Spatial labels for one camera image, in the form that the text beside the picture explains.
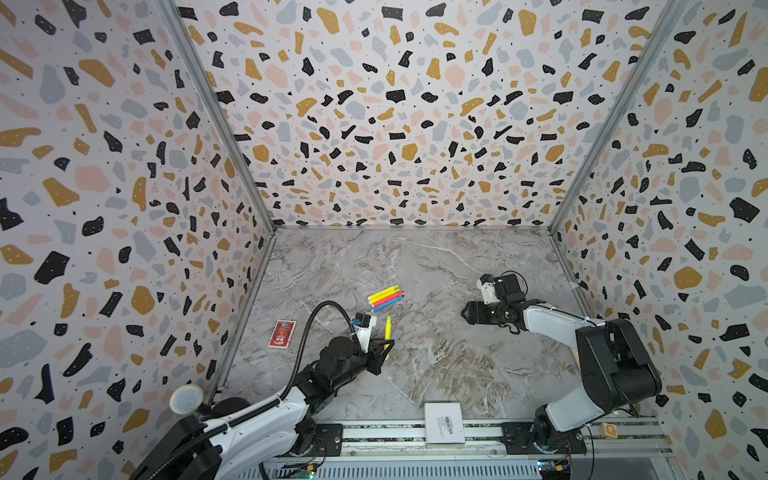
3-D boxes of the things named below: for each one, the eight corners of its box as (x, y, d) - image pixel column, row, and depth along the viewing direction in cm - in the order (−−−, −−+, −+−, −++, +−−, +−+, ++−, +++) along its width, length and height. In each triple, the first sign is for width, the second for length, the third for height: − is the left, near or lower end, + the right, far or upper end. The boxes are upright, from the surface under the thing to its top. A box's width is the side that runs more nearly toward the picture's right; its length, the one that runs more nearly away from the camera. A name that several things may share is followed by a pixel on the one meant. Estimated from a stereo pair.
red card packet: (271, 347, 92) (267, 343, 89) (280, 323, 97) (277, 319, 94) (287, 348, 91) (284, 344, 89) (295, 325, 97) (293, 320, 94)
